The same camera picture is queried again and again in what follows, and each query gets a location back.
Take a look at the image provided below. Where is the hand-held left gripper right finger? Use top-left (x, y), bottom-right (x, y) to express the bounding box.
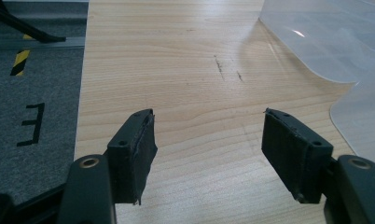
top-left (260, 107), bottom-right (335, 205)

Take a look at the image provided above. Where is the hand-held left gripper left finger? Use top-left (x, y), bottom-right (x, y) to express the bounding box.
top-left (106, 108), bottom-right (159, 206)

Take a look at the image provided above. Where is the clear plastic sheet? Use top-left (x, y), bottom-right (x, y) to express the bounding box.
top-left (257, 0), bottom-right (375, 84)
top-left (328, 55), bottom-right (375, 173)

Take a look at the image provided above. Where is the black tape floor mark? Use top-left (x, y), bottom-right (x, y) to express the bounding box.
top-left (16, 102), bottom-right (46, 147)

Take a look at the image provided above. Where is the yellow black hazard tape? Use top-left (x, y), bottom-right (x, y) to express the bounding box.
top-left (9, 34), bottom-right (35, 77)

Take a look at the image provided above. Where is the black stand leg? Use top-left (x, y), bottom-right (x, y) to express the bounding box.
top-left (0, 0), bottom-right (67, 44)

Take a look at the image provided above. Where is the grey metal floor rail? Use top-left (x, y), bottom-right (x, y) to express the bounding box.
top-left (0, 35), bottom-right (86, 51)

